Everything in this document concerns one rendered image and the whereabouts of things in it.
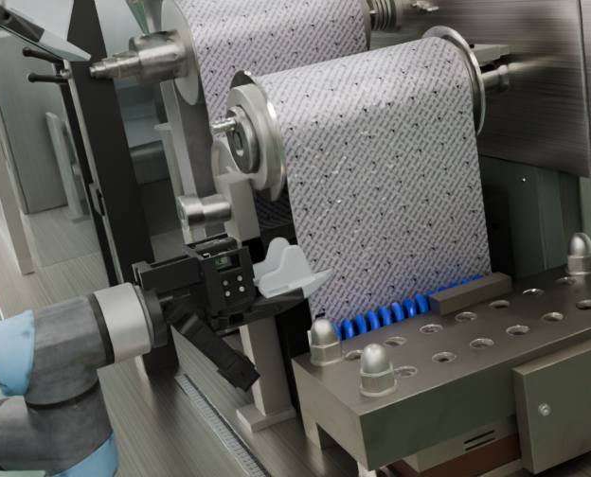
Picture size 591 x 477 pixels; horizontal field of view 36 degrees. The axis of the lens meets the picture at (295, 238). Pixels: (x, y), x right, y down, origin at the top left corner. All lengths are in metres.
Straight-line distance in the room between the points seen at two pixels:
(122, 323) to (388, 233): 0.32
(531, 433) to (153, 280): 0.40
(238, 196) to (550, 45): 0.38
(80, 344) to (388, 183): 0.38
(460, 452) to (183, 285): 0.32
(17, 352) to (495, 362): 0.45
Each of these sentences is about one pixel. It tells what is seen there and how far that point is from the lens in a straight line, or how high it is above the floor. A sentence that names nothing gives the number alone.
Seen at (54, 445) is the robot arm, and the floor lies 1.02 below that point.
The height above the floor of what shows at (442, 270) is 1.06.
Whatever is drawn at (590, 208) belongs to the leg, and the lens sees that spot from 1.38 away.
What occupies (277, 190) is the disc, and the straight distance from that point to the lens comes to 0.99.
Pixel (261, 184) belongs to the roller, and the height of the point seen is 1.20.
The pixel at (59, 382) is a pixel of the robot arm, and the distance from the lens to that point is 0.92.
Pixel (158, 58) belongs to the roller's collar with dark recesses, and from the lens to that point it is 1.21.
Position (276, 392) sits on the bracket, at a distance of 1.13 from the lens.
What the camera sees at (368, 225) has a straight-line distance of 1.02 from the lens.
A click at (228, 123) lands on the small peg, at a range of 1.00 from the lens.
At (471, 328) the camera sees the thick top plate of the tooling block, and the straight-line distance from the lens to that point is 0.99.
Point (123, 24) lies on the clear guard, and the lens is 1.97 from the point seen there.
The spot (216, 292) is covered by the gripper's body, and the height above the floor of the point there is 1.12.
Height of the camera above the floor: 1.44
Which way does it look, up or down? 17 degrees down
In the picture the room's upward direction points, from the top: 10 degrees counter-clockwise
